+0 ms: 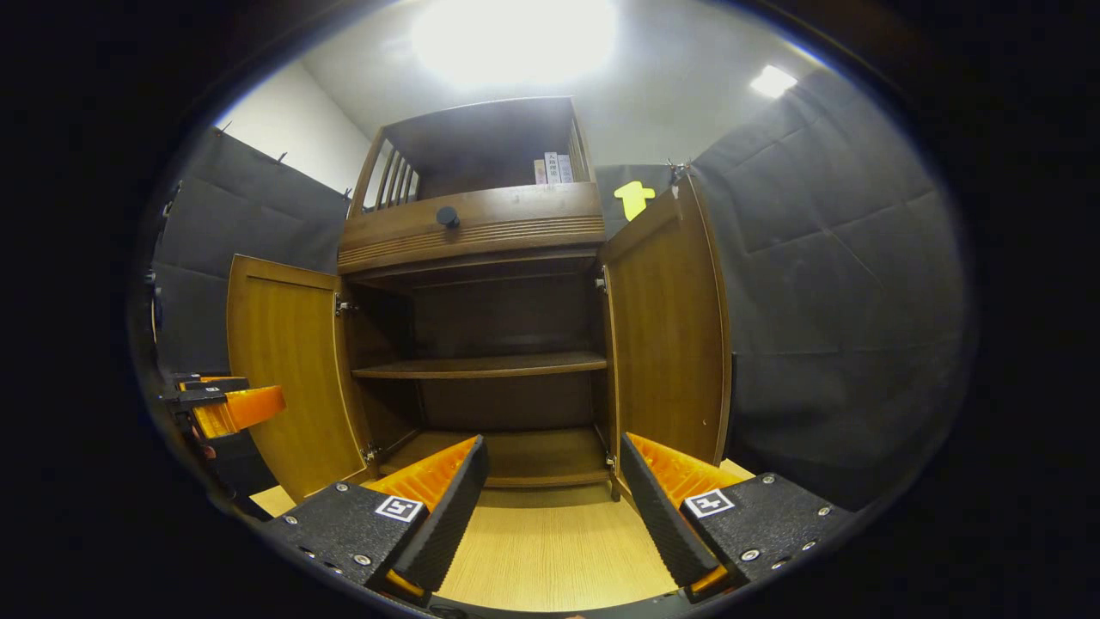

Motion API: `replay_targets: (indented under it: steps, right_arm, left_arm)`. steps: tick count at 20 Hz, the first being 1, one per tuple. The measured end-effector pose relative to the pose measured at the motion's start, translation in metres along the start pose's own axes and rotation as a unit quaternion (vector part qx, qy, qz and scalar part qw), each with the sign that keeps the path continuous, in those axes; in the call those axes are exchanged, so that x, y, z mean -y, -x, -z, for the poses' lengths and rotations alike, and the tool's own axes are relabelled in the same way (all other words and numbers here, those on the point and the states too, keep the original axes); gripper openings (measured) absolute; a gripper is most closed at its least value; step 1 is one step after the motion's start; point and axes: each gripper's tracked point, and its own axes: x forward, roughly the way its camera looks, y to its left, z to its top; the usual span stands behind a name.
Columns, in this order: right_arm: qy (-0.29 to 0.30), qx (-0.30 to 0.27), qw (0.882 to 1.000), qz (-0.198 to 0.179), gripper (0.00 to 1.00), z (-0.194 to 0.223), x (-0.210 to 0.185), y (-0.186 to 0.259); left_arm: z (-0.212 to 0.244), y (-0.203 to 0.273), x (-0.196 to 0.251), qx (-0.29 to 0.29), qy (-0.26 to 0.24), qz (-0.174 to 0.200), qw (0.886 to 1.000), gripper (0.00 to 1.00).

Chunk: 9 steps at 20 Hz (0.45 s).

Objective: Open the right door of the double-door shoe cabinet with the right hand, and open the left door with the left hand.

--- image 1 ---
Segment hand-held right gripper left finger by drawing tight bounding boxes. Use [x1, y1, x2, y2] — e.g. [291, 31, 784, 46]
[258, 434, 490, 603]

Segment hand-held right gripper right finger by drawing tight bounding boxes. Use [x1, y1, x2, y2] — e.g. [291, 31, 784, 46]
[619, 432, 859, 603]

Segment wooden shoe cabinet door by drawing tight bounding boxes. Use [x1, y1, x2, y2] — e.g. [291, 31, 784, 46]
[597, 175, 734, 501]
[226, 254, 383, 504]

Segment black backdrop cloth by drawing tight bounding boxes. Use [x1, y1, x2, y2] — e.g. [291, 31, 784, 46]
[142, 69, 972, 512]

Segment small ceiling light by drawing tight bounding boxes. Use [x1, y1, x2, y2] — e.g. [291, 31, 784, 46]
[749, 65, 798, 99]

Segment large ceiling light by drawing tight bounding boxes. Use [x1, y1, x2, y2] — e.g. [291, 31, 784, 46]
[411, 0, 620, 87]

